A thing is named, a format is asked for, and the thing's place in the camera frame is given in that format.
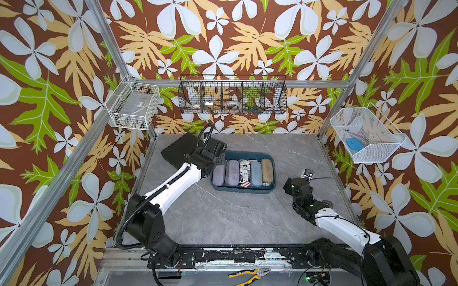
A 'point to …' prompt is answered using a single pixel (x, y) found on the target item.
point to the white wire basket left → (133, 105)
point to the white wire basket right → (369, 137)
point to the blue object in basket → (355, 144)
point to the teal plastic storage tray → (261, 189)
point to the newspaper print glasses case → (266, 184)
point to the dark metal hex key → (328, 203)
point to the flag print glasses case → (245, 173)
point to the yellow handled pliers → (258, 273)
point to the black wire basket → (232, 94)
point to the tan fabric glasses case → (267, 171)
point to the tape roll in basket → (232, 105)
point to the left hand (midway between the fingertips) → (212, 152)
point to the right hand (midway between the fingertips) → (292, 180)
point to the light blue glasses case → (256, 174)
